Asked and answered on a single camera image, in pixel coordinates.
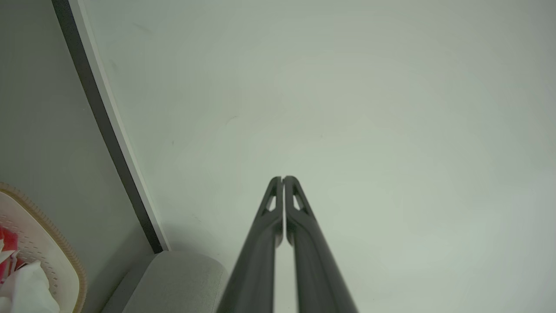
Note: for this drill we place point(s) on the grey fabric sofa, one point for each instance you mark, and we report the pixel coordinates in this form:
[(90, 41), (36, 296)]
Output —
[(173, 282)]

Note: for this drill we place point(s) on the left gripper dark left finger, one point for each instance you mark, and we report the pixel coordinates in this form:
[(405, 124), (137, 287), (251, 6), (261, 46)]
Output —
[(256, 261)]

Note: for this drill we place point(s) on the white perforated laundry basket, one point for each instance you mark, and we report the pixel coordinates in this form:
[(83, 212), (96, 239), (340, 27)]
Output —
[(52, 243)]

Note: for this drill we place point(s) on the red and white garment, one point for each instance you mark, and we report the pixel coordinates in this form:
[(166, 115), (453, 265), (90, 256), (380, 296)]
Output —
[(8, 243)]

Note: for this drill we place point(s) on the dark and white baseboard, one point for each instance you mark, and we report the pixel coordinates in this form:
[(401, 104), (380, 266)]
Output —
[(114, 130)]

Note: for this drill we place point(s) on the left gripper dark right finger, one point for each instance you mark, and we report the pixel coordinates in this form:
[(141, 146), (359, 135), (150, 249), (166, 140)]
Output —
[(317, 265)]

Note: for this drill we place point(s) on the white clothing item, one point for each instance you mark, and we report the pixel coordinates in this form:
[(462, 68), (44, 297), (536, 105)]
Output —
[(30, 289)]

